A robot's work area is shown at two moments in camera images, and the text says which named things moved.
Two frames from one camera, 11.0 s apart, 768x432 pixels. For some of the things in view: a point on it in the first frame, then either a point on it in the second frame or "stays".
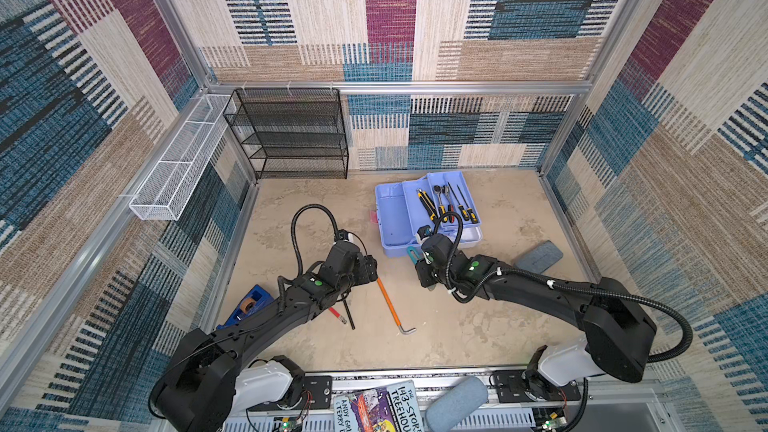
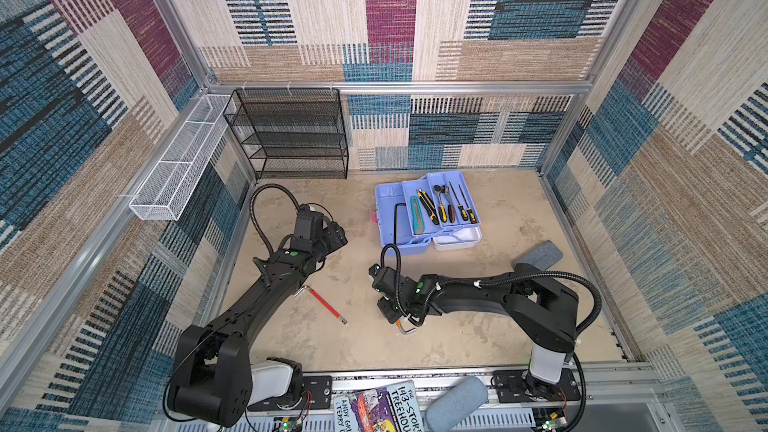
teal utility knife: [413, 254] to [416, 215]
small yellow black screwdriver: [471, 213] stays
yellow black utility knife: [437, 188] stays
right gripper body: [428, 274] to [393, 309]
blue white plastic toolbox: [404, 207] stays
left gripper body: [361, 272] to [331, 238]
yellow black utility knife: [428, 204] stays
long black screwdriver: [460, 207] stays
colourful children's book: [393, 408] stays
